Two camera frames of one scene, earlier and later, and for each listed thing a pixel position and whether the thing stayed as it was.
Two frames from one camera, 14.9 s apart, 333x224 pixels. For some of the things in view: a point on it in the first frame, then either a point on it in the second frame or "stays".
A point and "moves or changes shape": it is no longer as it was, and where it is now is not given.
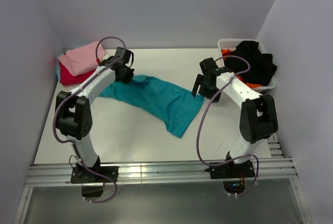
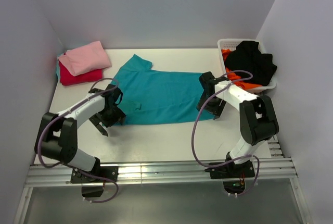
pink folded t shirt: x=82 y=59 stays
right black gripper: x=201 y=80 to x=216 y=110
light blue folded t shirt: x=58 y=67 stays
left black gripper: x=129 y=76 to x=118 y=116
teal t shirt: x=175 y=107 moves or changes shape
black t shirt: x=262 y=66 stays
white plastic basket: x=231 y=44 stays
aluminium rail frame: x=276 y=169 stays
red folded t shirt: x=67 y=78 stays
